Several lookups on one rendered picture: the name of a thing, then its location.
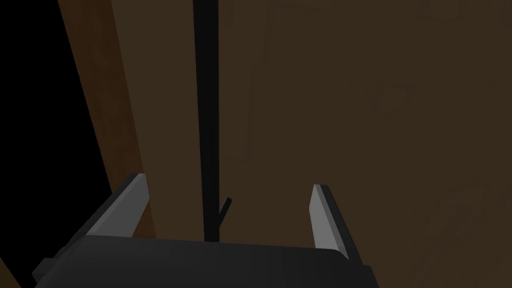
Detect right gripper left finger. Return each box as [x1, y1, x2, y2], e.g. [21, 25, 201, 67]
[78, 172, 151, 239]

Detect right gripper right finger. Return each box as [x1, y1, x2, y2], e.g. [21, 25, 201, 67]
[308, 183, 363, 266]

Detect brown door leaf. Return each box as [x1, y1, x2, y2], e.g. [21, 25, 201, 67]
[218, 0, 512, 288]

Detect black lever handle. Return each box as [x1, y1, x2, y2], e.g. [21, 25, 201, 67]
[217, 195, 233, 230]

